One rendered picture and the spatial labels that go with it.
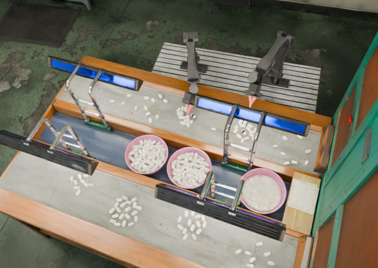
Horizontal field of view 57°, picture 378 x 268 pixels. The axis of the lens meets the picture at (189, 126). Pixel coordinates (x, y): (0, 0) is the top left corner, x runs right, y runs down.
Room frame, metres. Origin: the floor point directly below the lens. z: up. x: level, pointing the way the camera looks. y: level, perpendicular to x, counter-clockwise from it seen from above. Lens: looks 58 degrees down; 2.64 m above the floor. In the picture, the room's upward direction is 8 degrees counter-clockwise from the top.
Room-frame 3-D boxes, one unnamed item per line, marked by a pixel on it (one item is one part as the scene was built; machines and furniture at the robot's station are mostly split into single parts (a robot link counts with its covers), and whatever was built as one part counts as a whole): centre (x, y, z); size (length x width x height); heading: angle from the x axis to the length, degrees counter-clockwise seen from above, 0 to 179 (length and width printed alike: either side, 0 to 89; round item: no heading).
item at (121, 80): (1.44, 0.53, 1.08); 0.62 x 0.08 x 0.07; 63
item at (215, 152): (1.09, 0.10, 0.71); 1.81 x 0.05 x 0.11; 63
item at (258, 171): (0.67, -0.36, 0.72); 0.27 x 0.27 x 0.10
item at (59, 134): (1.02, 0.75, 0.90); 0.20 x 0.19 x 0.45; 63
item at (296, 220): (0.57, -0.55, 0.77); 0.33 x 0.15 x 0.01; 153
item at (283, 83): (1.49, -0.65, 0.71); 0.20 x 0.07 x 0.08; 67
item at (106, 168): (0.80, 0.25, 0.71); 1.81 x 0.05 x 0.11; 63
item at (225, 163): (0.93, -0.30, 0.90); 0.20 x 0.19 x 0.45; 63
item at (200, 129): (1.25, 0.02, 0.73); 1.81 x 0.30 x 0.02; 63
